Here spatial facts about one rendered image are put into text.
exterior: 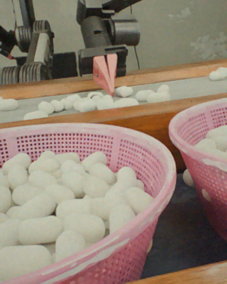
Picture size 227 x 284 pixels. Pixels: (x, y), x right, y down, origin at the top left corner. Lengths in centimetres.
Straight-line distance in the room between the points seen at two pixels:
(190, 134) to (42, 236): 22
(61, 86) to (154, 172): 52
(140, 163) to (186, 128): 9
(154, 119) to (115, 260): 26
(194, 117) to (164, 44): 240
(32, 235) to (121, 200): 7
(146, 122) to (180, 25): 243
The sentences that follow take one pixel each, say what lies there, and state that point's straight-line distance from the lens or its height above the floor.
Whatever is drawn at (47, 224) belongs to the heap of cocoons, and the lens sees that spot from 24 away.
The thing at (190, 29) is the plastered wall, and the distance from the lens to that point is 286.
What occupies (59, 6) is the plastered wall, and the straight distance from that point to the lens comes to 265.
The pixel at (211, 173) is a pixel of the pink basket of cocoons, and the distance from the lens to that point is 27.
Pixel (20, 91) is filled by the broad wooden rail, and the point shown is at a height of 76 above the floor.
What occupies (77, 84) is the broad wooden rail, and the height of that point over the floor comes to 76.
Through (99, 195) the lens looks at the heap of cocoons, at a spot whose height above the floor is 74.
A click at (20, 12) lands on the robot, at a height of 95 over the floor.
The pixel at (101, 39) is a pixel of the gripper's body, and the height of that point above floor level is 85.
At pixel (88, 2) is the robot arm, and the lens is 78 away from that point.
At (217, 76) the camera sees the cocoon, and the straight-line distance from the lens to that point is 77.
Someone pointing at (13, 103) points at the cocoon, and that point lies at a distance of 64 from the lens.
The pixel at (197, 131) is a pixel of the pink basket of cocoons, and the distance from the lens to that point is 40.
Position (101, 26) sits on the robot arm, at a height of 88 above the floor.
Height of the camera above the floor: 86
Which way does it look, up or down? 17 degrees down
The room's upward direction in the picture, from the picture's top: 5 degrees counter-clockwise
